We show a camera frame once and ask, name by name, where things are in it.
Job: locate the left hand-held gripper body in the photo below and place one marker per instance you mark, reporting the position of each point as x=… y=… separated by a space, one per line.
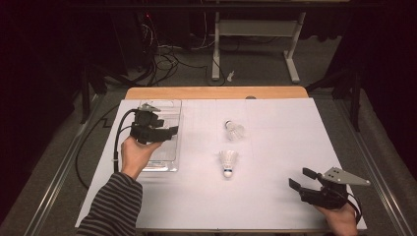
x=144 y=132

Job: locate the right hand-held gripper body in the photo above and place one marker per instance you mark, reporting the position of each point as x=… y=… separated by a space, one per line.
x=323 y=196

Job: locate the clear plastic tray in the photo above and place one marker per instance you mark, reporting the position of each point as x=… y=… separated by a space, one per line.
x=170 y=154

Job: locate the white feather shuttlecock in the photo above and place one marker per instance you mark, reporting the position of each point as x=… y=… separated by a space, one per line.
x=234 y=130
x=227 y=162

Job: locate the person's left hand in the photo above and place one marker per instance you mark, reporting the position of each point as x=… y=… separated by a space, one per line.
x=136 y=157

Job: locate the person's right hand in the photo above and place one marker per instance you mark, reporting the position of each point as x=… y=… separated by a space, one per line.
x=339 y=221

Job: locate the wooden table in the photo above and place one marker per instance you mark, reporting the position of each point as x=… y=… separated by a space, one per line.
x=213 y=92

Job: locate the black metal stand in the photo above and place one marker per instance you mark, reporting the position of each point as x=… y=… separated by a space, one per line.
x=355 y=105
x=86 y=98

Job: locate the small white floor object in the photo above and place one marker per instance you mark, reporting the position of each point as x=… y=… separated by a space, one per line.
x=230 y=76

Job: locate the aluminium floor rail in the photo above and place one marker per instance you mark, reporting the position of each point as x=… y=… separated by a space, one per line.
x=62 y=170
x=373 y=164

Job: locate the white metal desk frame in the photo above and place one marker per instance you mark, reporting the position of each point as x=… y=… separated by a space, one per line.
x=255 y=28

